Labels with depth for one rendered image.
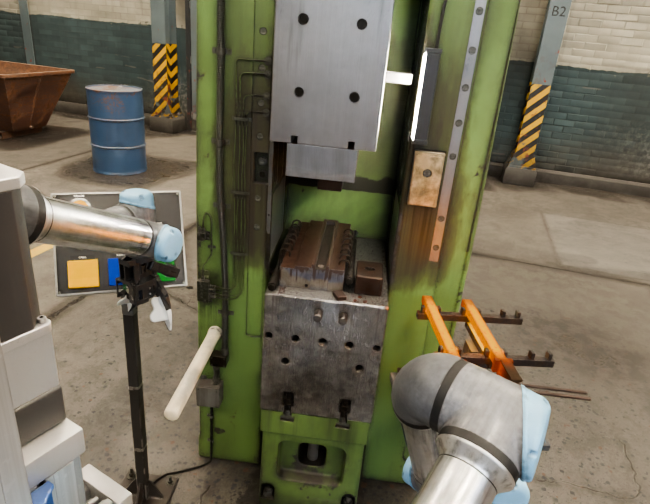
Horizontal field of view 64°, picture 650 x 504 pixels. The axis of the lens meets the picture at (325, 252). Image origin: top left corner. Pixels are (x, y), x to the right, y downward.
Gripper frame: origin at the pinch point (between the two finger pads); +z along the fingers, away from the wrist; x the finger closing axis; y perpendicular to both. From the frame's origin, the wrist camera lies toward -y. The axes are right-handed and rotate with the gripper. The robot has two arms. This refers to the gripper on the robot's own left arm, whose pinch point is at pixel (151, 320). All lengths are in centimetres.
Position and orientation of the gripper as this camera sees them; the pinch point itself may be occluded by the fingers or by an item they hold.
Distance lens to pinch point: 143.2
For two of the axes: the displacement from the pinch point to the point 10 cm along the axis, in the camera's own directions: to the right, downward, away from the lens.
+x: 8.5, 2.7, -4.4
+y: -5.1, 3.0, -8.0
